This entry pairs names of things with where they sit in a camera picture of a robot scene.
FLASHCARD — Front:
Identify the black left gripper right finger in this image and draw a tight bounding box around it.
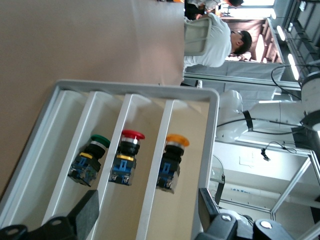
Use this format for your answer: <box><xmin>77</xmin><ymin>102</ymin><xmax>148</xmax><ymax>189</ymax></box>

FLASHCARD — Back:
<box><xmin>194</xmin><ymin>187</ymin><xmax>238</xmax><ymax>240</ymax></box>

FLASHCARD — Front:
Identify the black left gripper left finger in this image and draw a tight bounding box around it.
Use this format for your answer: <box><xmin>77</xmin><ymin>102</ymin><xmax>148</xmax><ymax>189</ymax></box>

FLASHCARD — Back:
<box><xmin>27</xmin><ymin>189</ymin><xmax>100</xmax><ymax>240</ymax></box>

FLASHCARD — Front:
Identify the yellow mushroom push button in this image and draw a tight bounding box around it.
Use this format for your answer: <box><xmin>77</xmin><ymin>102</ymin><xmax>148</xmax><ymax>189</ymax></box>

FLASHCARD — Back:
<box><xmin>156</xmin><ymin>133</ymin><xmax>190</xmax><ymax>195</ymax></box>

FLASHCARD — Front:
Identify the grey compartment drawer tray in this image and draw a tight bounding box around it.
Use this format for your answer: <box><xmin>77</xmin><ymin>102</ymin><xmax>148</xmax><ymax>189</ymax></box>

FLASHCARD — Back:
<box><xmin>0</xmin><ymin>79</ymin><xmax>220</xmax><ymax>240</ymax></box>

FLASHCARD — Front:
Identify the green mushroom push button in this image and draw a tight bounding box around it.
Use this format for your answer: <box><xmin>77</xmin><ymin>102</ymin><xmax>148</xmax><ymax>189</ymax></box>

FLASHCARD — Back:
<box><xmin>67</xmin><ymin>134</ymin><xmax>111</xmax><ymax>187</ymax></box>

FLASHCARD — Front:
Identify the red mushroom push button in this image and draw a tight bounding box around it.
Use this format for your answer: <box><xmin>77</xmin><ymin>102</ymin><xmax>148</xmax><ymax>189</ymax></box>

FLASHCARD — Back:
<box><xmin>108</xmin><ymin>129</ymin><xmax>146</xmax><ymax>186</ymax></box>

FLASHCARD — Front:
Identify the person in white shirt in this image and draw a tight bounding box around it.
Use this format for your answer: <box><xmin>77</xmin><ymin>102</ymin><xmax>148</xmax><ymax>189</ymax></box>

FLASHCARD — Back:
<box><xmin>183</xmin><ymin>12</ymin><xmax>253</xmax><ymax>69</ymax></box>

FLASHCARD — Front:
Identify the pale grey office chair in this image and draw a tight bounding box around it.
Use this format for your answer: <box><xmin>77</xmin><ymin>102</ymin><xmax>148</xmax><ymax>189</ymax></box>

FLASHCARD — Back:
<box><xmin>184</xmin><ymin>17</ymin><xmax>213</xmax><ymax>57</ymax></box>

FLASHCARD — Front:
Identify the aluminium profile frame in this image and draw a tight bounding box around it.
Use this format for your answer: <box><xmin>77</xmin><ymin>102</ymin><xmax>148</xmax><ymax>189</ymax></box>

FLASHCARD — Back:
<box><xmin>269</xmin><ymin>147</ymin><xmax>320</xmax><ymax>221</ymax></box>

